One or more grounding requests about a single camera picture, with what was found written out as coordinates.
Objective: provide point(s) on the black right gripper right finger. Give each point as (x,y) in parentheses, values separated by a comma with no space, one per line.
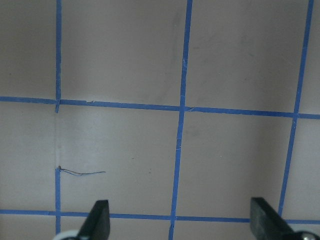
(266,224)

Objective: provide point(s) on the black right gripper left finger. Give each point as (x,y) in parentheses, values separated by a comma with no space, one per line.
(97,224)

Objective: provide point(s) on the loose thin thread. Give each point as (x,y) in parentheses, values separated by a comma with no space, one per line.
(75,173)

